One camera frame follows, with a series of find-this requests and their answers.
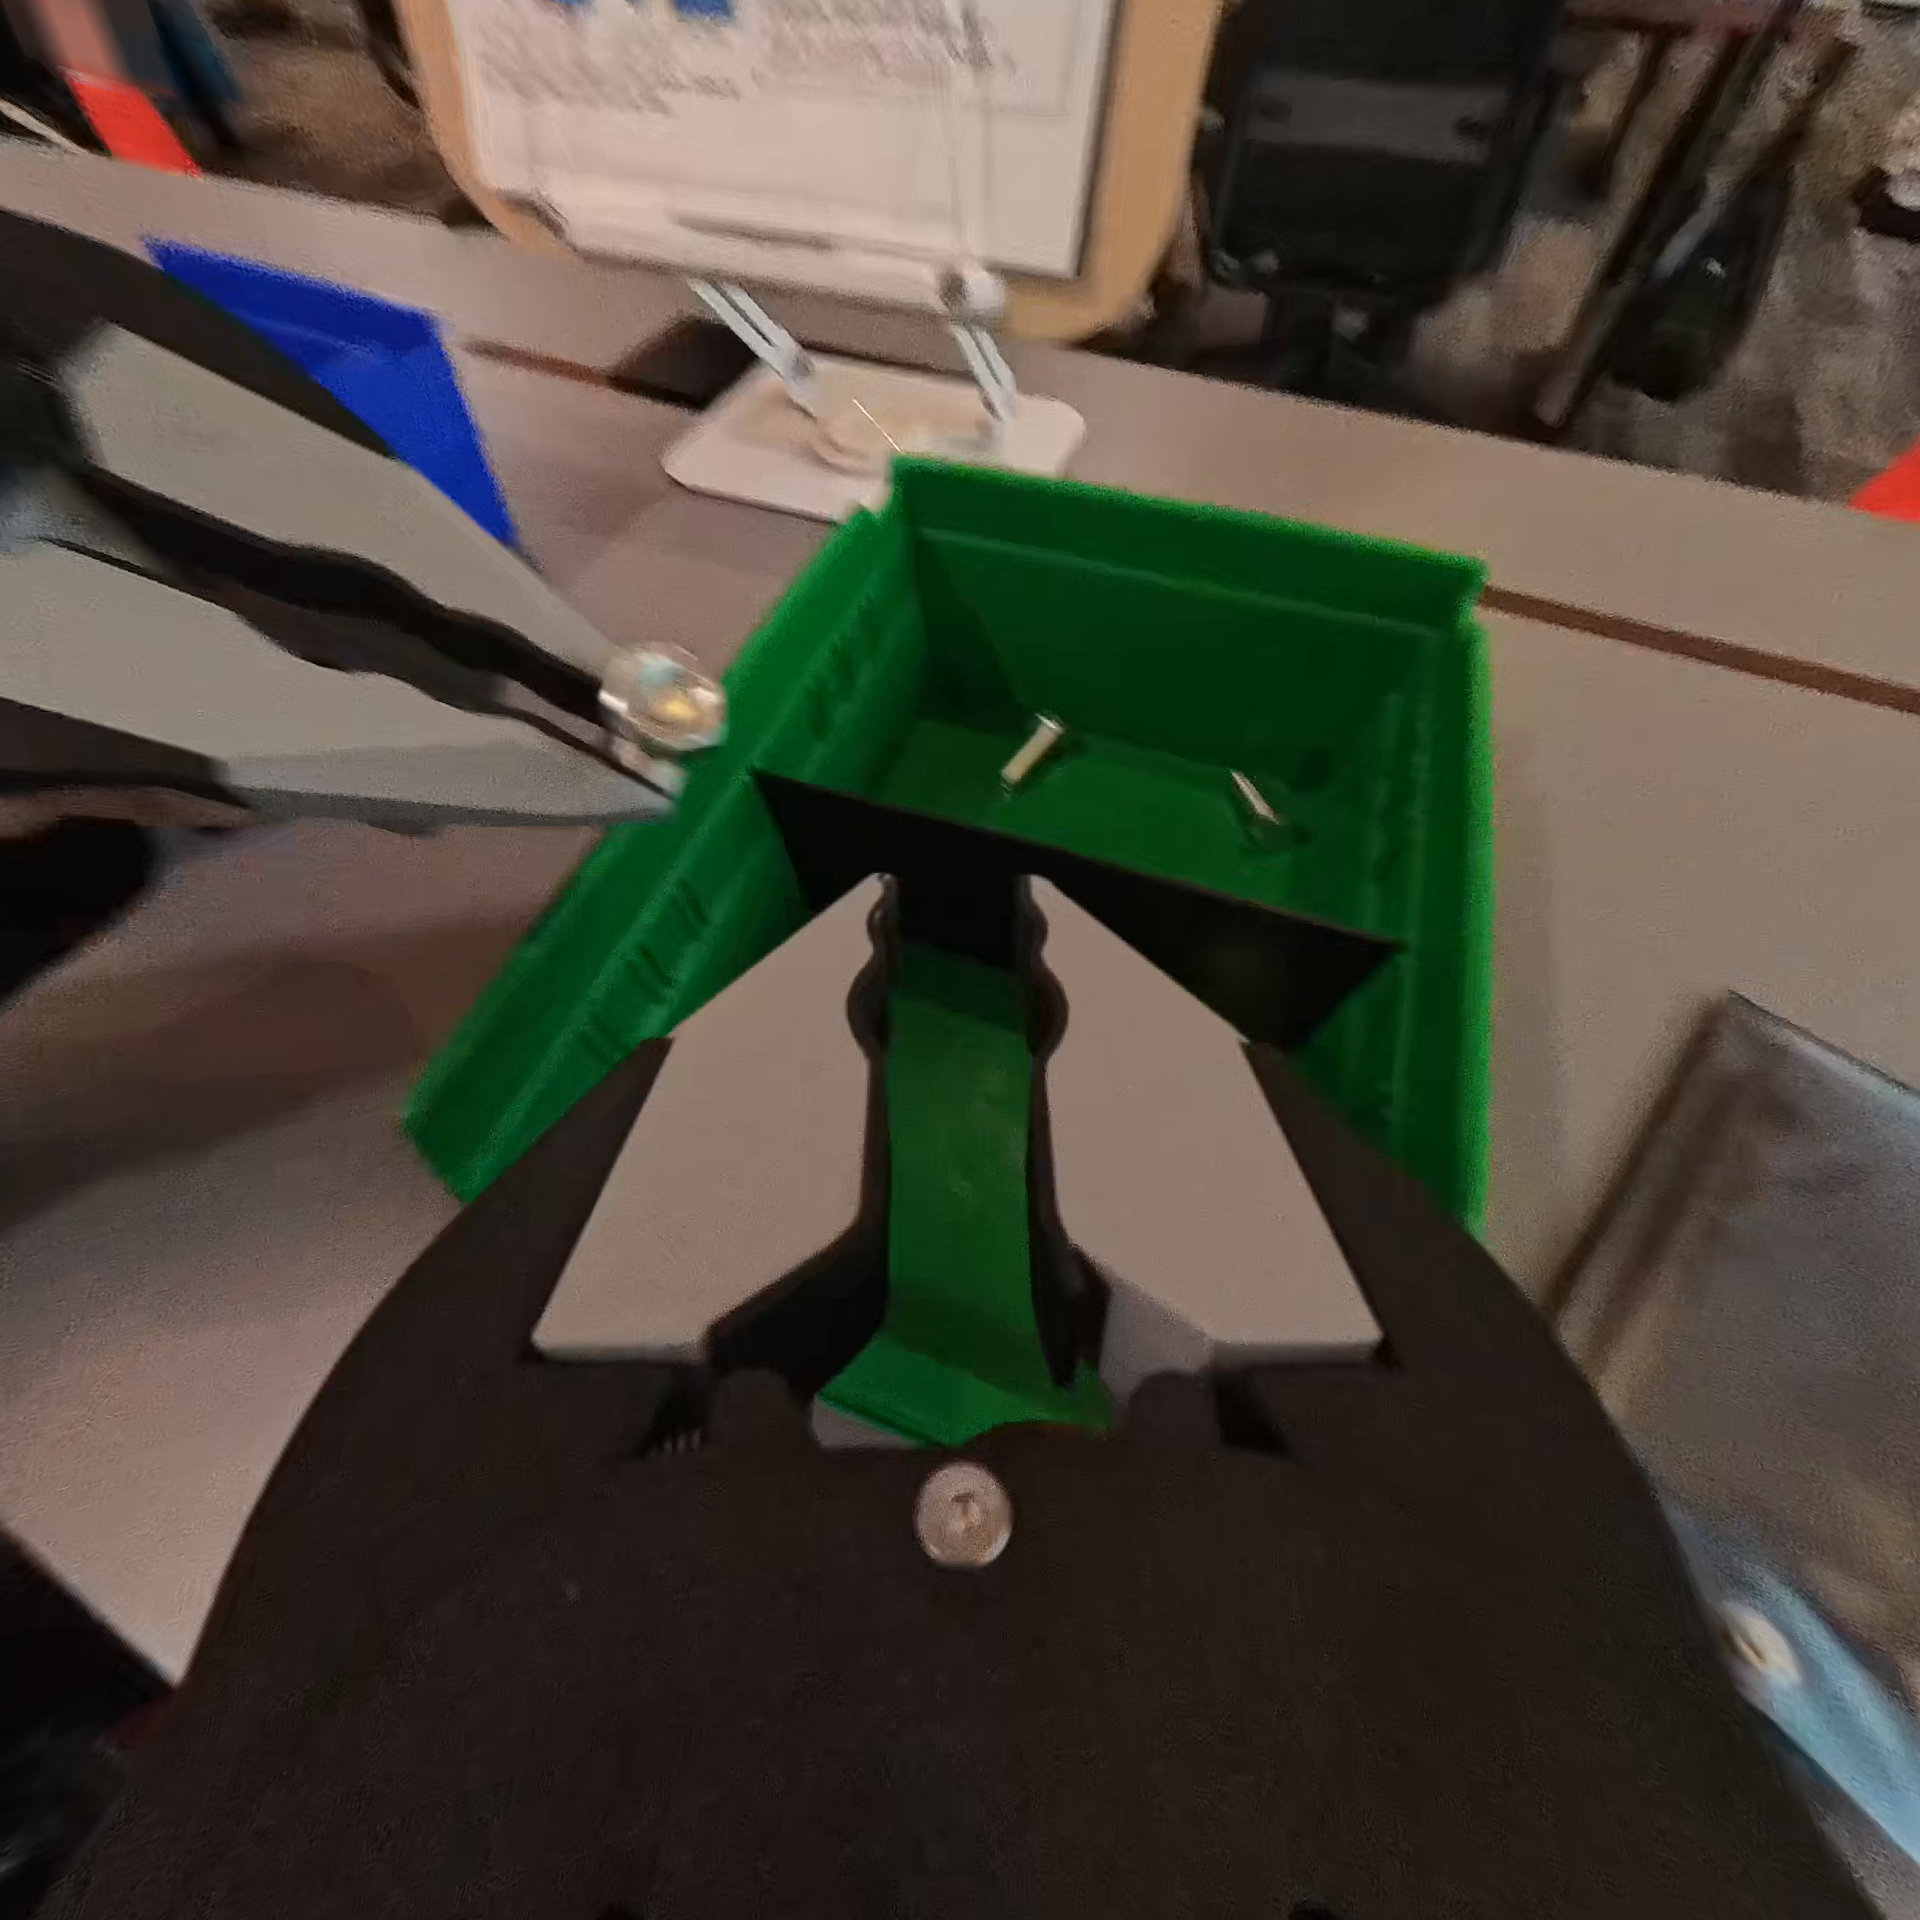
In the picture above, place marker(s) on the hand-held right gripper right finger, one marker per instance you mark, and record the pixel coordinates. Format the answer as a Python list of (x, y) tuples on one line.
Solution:
[(1201, 1185)]

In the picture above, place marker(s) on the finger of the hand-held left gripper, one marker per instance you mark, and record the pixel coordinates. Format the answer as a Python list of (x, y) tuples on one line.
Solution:
[(149, 676), (299, 466)]

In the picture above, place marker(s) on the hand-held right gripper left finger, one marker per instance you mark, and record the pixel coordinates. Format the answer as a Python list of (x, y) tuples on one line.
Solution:
[(704, 1185)]

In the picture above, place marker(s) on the blue plastic bin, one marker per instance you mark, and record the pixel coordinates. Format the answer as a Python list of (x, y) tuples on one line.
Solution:
[(376, 361)]

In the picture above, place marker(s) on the steel hex bolt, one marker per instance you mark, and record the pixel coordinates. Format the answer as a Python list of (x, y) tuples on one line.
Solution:
[(1031, 751), (1253, 803), (667, 687)]

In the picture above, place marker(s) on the steel hex nut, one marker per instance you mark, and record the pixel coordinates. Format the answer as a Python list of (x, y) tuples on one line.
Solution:
[(621, 723)]

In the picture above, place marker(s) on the green plastic bin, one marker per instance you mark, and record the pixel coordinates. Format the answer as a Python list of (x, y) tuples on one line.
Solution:
[(1170, 629)]

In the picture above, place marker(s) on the orange traffic cone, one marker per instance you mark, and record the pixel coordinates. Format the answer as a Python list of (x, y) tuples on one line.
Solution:
[(128, 119)]

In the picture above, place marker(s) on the printed instruction sheet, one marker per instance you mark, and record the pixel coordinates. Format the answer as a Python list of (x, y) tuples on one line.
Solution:
[(779, 137)]

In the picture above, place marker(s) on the black bag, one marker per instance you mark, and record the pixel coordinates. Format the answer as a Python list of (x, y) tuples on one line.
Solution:
[(1709, 300)]

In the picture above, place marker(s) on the black office chair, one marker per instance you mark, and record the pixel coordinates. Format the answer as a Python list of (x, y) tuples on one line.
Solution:
[(1380, 119)]

